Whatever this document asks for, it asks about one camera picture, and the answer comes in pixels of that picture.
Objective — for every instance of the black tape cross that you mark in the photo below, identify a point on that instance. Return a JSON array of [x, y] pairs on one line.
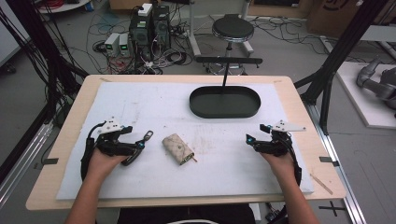
[[332, 208]]

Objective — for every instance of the white box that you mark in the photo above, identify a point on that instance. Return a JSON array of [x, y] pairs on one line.
[[145, 9]]

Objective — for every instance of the aluminium rail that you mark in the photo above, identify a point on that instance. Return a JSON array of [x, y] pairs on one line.
[[21, 161], [342, 174]]

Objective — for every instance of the grey metal carabiner clip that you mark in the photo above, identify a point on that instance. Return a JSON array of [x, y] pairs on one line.
[[148, 136]]

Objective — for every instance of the black oval tray stand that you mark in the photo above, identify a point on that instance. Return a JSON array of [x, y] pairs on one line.
[[224, 102]]

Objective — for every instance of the black round stool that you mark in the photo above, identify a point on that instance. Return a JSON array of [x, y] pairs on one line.
[[233, 28]]

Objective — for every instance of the person's dark clothing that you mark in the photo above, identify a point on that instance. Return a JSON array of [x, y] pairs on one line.
[[186, 214]]

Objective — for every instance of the thin wooden stick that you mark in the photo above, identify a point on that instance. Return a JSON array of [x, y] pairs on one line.
[[321, 184]]

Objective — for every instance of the person's right hand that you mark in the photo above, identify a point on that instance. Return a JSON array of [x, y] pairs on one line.
[[281, 166]]

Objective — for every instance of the beige quilted key case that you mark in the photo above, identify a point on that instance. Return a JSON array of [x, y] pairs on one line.
[[178, 148]]

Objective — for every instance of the person's left hand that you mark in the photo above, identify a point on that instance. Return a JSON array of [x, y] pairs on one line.
[[101, 163]]

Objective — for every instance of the white foam mat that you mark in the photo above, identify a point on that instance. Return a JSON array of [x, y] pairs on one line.
[[218, 174]]

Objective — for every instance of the black computer tower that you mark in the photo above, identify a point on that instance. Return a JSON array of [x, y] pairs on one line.
[[162, 28], [140, 37]]

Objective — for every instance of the brown cardboard box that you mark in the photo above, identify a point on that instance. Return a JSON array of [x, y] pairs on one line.
[[336, 17]]

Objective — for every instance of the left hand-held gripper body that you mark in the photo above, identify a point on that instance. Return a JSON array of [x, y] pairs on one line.
[[113, 146]]

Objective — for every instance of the grey power supply unit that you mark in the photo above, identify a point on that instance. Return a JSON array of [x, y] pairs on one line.
[[112, 43], [124, 45]]

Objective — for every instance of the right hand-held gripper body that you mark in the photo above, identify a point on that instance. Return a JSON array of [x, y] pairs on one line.
[[277, 144]]

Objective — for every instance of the white floor board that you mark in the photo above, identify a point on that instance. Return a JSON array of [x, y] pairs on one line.
[[364, 102]]

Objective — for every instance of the dark tape strip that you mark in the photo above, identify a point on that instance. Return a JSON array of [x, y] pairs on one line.
[[50, 161], [327, 160]]

